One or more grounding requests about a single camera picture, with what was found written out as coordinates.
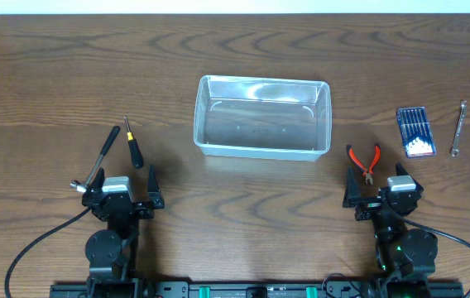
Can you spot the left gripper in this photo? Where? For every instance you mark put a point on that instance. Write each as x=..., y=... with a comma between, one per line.
x=155, y=201

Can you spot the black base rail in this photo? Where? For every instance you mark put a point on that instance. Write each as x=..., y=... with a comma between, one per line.
x=333, y=287

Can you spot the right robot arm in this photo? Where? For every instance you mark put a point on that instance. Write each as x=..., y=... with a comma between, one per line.
x=409, y=253

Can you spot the small claw hammer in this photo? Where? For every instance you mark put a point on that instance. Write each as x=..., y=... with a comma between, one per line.
x=83, y=186

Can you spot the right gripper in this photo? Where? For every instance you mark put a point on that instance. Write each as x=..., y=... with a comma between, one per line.
x=368, y=208

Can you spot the black yellow screwdriver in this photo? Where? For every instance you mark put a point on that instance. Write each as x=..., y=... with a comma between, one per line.
x=136, y=155

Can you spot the clear plastic container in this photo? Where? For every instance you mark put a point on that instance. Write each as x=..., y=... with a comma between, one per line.
x=263, y=118

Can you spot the small silver wrench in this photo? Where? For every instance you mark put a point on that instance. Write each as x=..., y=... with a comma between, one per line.
x=462, y=116

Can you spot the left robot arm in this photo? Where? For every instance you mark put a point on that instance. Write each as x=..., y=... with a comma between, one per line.
x=111, y=252

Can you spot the blue precision screwdriver set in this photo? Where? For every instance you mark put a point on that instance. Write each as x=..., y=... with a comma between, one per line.
x=416, y=135

